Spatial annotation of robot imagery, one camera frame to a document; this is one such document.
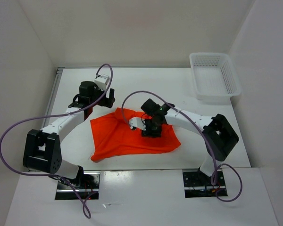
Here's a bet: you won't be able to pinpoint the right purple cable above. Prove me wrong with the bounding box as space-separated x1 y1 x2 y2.
121 90 243 203

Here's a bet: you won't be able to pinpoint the white plastic basket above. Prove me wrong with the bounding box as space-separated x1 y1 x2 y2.
189 52 241 102

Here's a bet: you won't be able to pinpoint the aluminium table edge rail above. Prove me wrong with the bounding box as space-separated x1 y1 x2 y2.
28 67 66 172

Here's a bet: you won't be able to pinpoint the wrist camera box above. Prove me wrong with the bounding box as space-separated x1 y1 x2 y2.
94 74 110 90
129 117 146 131

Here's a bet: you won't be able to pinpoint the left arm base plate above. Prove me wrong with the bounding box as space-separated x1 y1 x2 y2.
55 171 101 201

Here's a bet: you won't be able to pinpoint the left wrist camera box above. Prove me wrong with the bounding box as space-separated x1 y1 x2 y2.
94 74 110 90

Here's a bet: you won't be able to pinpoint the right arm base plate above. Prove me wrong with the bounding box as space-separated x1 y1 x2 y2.
182 169 228 198

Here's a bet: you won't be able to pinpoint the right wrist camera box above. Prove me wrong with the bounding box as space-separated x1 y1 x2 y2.
129 117 146 131

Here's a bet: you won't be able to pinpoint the orange mesh shorts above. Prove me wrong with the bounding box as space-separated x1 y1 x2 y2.
90 108 181 162

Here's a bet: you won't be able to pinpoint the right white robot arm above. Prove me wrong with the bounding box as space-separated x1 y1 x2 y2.
141 98 239 185

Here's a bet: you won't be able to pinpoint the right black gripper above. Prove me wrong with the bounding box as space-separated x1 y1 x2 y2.
141 117 163 138

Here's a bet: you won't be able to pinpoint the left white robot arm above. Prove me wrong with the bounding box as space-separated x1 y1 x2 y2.
23 76 115 188

